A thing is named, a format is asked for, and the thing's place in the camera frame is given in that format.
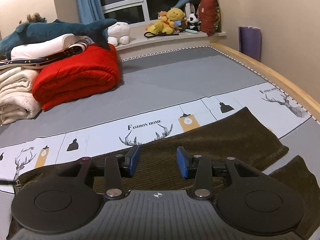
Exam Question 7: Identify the printed grey bed sheet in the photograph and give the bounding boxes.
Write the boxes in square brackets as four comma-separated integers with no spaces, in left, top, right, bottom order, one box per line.
[1,46,319,239]

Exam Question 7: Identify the navy patterned folded cloth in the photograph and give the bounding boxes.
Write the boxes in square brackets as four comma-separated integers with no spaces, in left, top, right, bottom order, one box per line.
[1,34,93,69]

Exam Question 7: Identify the wooden bed frame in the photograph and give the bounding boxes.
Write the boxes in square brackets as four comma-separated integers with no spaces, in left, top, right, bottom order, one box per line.
[210,42,319,123]

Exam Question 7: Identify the brown reindeer plush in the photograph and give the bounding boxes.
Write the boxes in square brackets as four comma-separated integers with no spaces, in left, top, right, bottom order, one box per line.
[19,12,47,24]

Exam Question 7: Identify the red cushion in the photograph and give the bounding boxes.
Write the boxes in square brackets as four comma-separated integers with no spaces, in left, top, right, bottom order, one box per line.
[197,0,221,36]

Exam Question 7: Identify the blue curtain left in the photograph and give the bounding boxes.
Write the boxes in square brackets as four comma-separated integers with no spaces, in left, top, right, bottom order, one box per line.
[76,0,105,24]

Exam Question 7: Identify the brown corduroy pants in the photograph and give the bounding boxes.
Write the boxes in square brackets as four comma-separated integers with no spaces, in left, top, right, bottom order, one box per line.
[11,108,319,239]

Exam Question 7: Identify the white framed window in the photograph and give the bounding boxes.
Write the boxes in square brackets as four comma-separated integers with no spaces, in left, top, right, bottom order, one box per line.
[96,0,201,28]

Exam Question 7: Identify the blue shark plush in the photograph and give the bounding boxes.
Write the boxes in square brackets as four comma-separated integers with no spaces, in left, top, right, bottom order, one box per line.
[1,18,117,56]

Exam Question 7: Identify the cream folded blanket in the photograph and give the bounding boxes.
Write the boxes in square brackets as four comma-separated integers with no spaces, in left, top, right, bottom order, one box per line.
[1,67,41,125]

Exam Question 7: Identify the yellow bear plush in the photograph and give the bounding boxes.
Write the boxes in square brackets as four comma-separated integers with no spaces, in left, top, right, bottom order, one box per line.
[144,8,187,38]

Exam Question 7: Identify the red folded blanket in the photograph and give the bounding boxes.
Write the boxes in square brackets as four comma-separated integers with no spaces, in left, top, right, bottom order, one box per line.
[32,44,120,111]

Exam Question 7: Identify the white plush toy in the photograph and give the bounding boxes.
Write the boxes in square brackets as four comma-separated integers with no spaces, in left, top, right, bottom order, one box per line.
[107,22,130,47]

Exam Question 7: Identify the panda plush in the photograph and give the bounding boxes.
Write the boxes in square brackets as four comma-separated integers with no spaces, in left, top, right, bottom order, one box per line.
[187,12,201,31]

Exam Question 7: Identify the white folded pillow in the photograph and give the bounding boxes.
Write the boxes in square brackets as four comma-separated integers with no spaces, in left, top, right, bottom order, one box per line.
[10,34,87,60]

